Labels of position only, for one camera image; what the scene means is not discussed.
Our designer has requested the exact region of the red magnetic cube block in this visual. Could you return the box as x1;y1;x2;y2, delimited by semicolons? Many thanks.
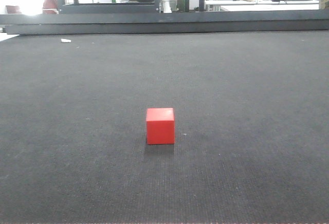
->
146;108;175;145

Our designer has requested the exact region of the black woven table mat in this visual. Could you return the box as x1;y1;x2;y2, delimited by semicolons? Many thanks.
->
1;31;328;223

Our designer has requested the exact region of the small white paper scrap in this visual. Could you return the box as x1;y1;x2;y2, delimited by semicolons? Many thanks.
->
61;39;71;43

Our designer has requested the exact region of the white background table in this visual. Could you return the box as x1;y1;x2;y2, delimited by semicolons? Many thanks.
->
205;0;319;12

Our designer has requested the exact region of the red bag on chair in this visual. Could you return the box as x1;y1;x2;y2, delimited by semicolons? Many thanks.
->
42;0;59;14

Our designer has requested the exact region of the long black metal beam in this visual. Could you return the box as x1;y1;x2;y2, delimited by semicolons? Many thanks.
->
1;10;328;35

